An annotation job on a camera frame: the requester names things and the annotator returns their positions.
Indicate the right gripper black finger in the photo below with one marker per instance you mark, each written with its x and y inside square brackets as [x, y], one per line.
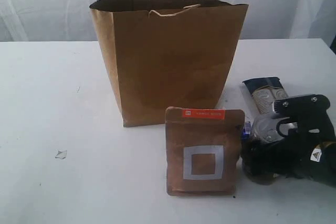
[263, 160]

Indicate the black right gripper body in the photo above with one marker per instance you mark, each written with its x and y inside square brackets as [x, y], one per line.
[311, 135]

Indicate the dark clear pull-tab jar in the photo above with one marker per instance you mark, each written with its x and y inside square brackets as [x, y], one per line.
[264, 128]

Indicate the small white blue packet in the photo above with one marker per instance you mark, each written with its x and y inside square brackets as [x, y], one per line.
[246, 131]

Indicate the brown kraft pouch orange label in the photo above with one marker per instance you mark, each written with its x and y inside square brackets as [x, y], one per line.
[202, 150]

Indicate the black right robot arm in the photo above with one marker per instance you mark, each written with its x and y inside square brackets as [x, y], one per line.
[295, 139]

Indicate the brown paper shopping bag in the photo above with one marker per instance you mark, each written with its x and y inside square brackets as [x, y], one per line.
[162, 53]

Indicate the dark blue pasta packet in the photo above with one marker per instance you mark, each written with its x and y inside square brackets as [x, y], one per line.
[264, 91]

